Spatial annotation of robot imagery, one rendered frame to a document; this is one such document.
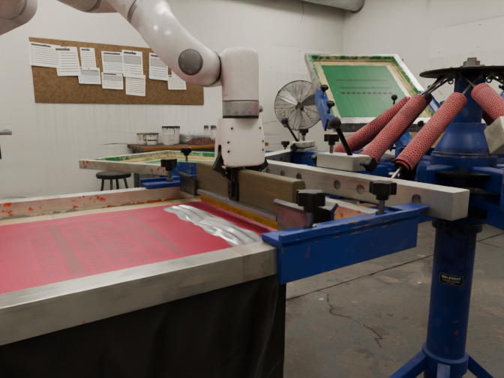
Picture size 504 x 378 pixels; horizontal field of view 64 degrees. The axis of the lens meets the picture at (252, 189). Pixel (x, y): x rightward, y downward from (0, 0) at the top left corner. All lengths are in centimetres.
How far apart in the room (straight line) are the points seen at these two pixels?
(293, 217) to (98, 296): 33
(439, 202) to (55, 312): 61
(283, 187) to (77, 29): 411
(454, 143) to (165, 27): 95
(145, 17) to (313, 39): 532
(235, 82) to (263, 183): 20
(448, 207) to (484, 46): 450
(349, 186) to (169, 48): 47
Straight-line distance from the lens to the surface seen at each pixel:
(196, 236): 73
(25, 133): 452
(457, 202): 77
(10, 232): 87
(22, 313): 46
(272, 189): 72
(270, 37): 564
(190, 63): 78
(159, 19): 83
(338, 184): 95
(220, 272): 52
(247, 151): 81
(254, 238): 70
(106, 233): 79
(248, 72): 80
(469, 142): 140
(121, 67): 469
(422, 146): 113
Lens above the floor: 117
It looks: 10 degrees down
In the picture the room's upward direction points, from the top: straight up
